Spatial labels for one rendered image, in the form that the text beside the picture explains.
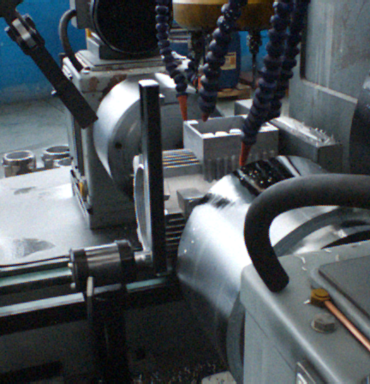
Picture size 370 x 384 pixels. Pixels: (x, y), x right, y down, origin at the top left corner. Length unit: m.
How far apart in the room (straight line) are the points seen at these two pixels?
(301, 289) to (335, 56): 0.62
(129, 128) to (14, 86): 5.44
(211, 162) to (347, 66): 0.27
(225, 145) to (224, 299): 0.34
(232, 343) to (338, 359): 0.22
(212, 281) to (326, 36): 0.55
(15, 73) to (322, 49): 5.60
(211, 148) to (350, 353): 0.53
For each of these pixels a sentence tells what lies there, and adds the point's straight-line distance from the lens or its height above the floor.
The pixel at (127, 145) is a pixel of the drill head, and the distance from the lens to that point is 1.09.
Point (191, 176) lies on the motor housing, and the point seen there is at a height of 1.08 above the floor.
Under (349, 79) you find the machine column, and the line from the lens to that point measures 0.97.
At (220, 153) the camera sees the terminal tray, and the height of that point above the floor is 1.12.
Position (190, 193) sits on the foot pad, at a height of 1.08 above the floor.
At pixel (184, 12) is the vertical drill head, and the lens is 0.83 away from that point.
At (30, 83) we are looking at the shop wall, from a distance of 6.54.
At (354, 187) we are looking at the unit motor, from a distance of 0.31.
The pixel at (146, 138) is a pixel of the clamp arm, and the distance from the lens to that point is 0.72.
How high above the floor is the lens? 1.39
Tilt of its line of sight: 22 degrees down
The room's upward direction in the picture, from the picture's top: 2 degrees counter-clockwise
